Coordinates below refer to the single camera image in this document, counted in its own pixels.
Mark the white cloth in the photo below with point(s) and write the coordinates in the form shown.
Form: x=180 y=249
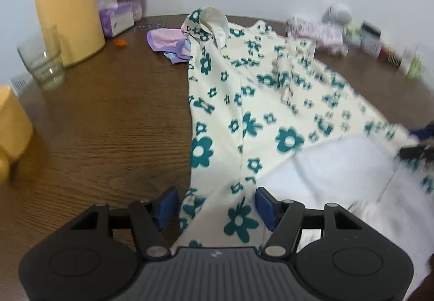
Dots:
x=339 y=172

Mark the green white bottle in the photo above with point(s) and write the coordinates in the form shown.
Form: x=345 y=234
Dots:
x=413 y=61

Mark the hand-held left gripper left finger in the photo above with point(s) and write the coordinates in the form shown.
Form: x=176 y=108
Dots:
x=166 y=206

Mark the white box with dark lid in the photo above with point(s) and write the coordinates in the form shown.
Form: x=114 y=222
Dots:
x=370 y=39

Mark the black blister strip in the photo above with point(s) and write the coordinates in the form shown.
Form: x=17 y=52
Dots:
x=149 y=25

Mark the red black box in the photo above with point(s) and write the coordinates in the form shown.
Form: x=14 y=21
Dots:
x=390 y=55

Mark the pink patterned folded cloth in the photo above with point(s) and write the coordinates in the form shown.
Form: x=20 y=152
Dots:
x=315 y=33

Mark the pink purple blue garment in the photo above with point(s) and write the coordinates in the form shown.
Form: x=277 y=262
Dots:
x=162 y=39

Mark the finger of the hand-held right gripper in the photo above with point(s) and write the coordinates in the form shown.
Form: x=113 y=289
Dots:
x=422 y=132
x=417 y=152

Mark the cream green floral garment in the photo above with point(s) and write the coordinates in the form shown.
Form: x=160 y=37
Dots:
x=251 y=111

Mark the clear drinking glass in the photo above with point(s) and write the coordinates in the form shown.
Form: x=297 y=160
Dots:
x=44 y=63

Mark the small orange object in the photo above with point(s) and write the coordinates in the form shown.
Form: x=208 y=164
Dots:
x=120 y=43

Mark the yellow thermos jug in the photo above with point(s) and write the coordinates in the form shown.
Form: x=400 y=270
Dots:
x=67 y=9

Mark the white plush toy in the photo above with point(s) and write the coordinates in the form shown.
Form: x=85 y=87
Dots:
x=339 y=13

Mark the yellow plastic container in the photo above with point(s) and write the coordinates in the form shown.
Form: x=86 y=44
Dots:
x=12 y=128

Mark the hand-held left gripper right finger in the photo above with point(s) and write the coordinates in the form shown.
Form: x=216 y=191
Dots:
x=266 y=209

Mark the small green white box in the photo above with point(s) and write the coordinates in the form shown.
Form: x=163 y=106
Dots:
x=353 y=35

